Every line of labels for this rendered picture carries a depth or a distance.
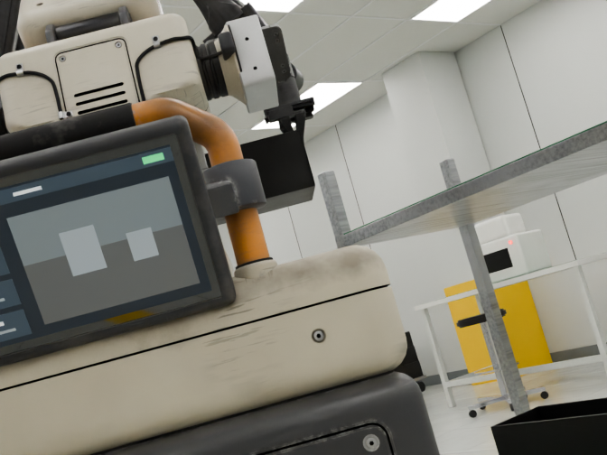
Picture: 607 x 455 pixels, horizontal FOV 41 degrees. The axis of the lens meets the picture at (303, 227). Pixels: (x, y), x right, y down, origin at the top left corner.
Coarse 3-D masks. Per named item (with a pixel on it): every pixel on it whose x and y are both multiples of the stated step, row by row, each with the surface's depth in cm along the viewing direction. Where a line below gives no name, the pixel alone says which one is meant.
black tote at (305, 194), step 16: (240, 144) 152; (256, 144) 152; (272, 144) 152; (288, 144) 152; (208, 160) 151; (256, 160) 152; (272, 160) 152; (288, 160) 152; (304, 160) 152; (272, 176) 151; (288, 176) 151; (304, 176) 151; (272, 192) 151; (288, 192) 151; (304, 192) 156; (272, 208) 164
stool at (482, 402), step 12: (504, 312) 532; (456, 324) 543; (468, 324) 531; (492, 348) 538; (492, 360) 537; (480, 372) 533; (504, 384) 536; (492, 396) 543; (504, 396) 526; (468, 408) 530; (480, 408) 556
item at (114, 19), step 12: (120, 12) 117; (48, 24) 118; (72, 24) 118; (84, 24) 118; (96, 24) 118; (108, 24) 118; (120, 24) 118; (48, 36) 116; (60, 36) 117; (72, 36) 118
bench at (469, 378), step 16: (592, 256) 523; (544, 272) 532; (576, 272) 517; (496, 288) 569; (432, 304) 612; (480, 304) 664; (592, 304) 514; (592, 320) 513; (432, 336) 621; (496, 352) 658; (528, 368) 555; (544, 368) 545; (448, 384) 613; (464, 384) 601; (448, 400) 615
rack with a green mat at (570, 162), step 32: (448, 160) 212; (544, 160) 140; (576, 160) 145; (448, 192) 157; (480, 192) 153; (512, 192) 167; (544, 192) 184; (384, 224) 172; (416, 224) 177; (448, 224) 195; (480, 256) 208; (480, 288) 208; (512, 352) 206; (512, 384) 204
